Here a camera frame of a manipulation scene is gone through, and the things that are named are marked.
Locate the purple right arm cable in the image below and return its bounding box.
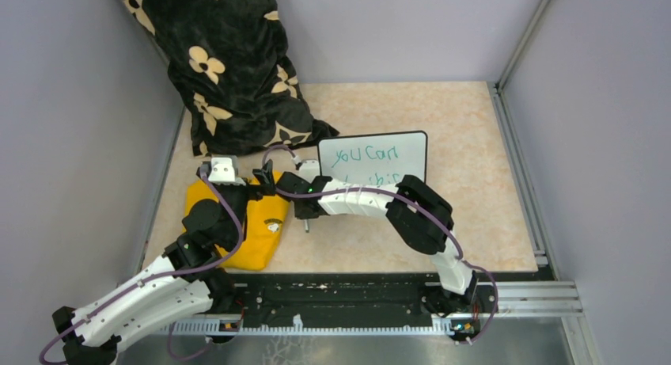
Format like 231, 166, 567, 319
262, 144, 499, 346

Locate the aluminium frame rail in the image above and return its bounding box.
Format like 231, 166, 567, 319
487, 0, 584, 318

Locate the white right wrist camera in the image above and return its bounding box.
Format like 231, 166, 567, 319
296, 159, 321, 182

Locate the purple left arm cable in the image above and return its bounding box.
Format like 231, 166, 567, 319
38, 165, 246, 365

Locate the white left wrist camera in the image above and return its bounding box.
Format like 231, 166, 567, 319
197, 155, 245, 185

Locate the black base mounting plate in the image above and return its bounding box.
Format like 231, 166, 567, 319
209, 272, 498, 329

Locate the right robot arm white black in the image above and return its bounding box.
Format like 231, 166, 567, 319
275, 173, 477, 314

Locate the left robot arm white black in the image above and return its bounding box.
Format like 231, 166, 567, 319
52, 156, 275, 364

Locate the black floral blanket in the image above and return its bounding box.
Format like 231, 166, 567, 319
121, 0, 338, 157

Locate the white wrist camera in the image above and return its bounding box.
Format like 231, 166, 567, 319
296, 159, 321, 182
197, 155, 245, 185

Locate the white whiteboard black frame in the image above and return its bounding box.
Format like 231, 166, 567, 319
317, 131, 428, 185

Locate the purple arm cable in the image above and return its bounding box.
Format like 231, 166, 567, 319
262, 144, 499, 346
38, 165, 246, 365

